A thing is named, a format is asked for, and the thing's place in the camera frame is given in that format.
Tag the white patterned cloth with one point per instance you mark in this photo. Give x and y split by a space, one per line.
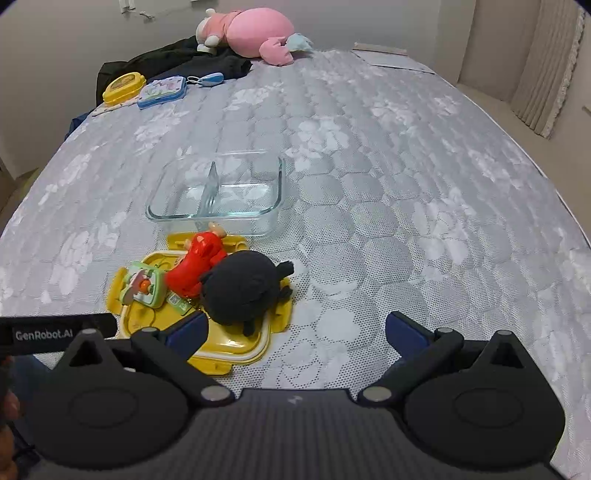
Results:
108 108

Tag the black cloth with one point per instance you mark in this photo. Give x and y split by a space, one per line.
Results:
184 57

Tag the black plush toy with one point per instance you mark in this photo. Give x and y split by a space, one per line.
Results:
240 288

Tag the blue patterned pouch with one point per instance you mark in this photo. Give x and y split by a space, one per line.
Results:
161 91

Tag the beige curtain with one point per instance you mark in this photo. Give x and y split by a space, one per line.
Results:
549 64

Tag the grey quilted mattress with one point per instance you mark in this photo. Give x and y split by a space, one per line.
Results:
392 194

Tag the yellow plastic container lid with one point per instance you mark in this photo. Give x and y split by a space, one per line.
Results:
231 344

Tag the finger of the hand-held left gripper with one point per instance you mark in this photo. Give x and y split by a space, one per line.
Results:
27 334

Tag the pink plush toy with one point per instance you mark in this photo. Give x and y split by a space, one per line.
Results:
249 32

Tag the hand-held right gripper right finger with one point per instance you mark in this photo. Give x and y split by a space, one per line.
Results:
406 333

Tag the small green pink toy packet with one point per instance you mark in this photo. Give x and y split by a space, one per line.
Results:
145 286

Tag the flat grey cardboard sheet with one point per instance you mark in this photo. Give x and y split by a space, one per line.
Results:
392 57

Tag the clear glass divided container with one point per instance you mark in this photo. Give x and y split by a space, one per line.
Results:
221 203

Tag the red figure toy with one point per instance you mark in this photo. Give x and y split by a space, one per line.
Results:
194 267

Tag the person's dark blue trousers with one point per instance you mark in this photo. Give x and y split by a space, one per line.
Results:
30 378

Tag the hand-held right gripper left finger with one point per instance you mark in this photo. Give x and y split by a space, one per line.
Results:
189 333

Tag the small yellow round box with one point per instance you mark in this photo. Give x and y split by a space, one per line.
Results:
122 86

